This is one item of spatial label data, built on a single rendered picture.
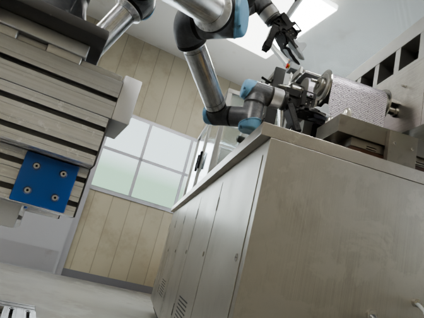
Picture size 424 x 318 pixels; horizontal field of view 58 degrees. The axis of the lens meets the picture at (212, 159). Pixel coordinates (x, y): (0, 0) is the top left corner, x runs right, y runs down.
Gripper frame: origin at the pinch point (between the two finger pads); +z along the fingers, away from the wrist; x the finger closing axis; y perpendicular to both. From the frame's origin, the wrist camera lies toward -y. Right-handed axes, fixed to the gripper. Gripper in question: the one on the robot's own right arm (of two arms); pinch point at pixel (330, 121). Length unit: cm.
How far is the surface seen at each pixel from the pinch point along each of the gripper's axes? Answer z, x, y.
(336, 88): 0.1, -0.3, 14.0
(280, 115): 4, 75, 31
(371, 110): 15.8, -0.2, 9.9
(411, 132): 31.8, -2.4, 5.0
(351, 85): 6.1, -0.1, 17.3
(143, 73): -104, 345, 153
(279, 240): -21, -26, -50
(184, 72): -54, 358, 179
